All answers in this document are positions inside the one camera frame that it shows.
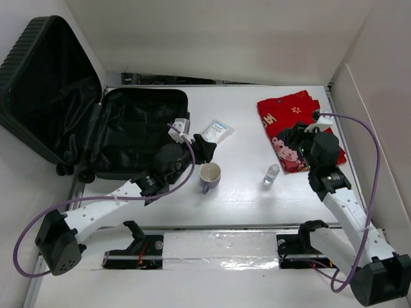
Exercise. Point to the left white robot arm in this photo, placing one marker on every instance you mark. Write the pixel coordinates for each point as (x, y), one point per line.
(106, 223)

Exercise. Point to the white toiletry tube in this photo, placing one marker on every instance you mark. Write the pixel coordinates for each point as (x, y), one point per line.
(217, 131)

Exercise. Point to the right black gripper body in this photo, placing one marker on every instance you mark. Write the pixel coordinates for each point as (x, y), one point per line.
(301, 140)

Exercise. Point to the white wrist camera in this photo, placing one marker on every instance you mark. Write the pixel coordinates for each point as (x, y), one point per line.
(182, 125)
(322, 120)

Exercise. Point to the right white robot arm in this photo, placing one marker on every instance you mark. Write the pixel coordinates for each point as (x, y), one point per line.
(375, 272)

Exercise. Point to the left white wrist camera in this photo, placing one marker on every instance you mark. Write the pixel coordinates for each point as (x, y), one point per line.
(182, 125)

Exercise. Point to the black hard-shell suitcase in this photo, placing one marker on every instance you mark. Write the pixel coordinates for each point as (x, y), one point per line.
(53, 101)

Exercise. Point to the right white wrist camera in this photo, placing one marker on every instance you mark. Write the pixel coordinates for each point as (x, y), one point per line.
(322, 120)

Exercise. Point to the purple ceramic mug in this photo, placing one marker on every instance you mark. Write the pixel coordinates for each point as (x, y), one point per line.
(210, 176)

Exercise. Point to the red cartoon print cloth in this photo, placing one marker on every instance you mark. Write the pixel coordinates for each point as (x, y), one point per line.
(279, 114)

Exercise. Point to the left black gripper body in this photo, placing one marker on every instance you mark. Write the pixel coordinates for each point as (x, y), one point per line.
(184, 162)

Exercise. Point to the small clear plastic bottle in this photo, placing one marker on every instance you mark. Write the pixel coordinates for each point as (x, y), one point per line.
(271, 174)

